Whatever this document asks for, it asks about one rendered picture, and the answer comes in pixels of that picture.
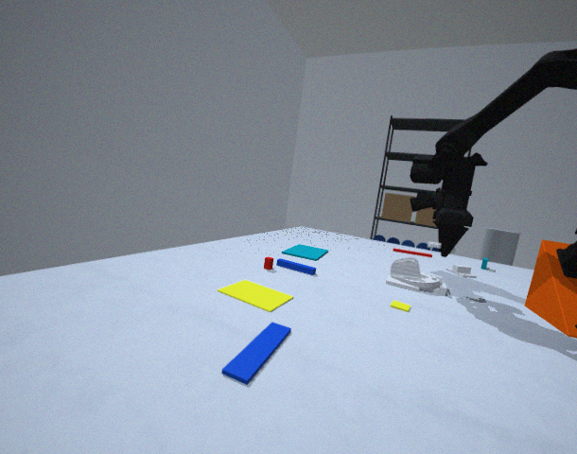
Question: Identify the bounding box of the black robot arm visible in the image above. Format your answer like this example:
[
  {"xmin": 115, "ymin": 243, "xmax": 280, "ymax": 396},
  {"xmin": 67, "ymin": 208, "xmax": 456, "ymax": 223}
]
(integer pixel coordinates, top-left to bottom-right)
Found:
[{"xmin": 410, "ymin": 48, "xmax": 577, "ymax": 279}]

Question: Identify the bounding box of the teal flat rectangular plate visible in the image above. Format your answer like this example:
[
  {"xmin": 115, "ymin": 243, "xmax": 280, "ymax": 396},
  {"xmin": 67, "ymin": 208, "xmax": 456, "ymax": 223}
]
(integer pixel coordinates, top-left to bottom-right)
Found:
[{"xmin": 282, "ymin": 244, "xmax": 328, "ymax": 261}]

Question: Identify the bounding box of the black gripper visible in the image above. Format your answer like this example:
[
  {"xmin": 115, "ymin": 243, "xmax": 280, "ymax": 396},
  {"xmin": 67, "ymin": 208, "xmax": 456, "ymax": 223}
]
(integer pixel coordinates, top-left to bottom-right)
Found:
[{"xmin": 432, "ymin": 183, "xmax": 473, "ymax": 257}]

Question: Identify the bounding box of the yellow flat rectangular plate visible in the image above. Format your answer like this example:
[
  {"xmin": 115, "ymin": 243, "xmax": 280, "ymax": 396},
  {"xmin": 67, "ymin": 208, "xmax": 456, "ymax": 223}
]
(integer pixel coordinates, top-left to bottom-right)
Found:
[{"xmin": 218, "ymin": 280, "xmax": 293, "ymax": 312}]

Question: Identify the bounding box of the yellow square tile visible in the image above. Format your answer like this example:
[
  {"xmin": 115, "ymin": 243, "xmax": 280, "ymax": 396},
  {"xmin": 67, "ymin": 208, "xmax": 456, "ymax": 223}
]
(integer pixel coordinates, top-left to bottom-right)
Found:
[{"xmin": 390, "ymin": 301, "xmax": 411, "ymax": 312}]

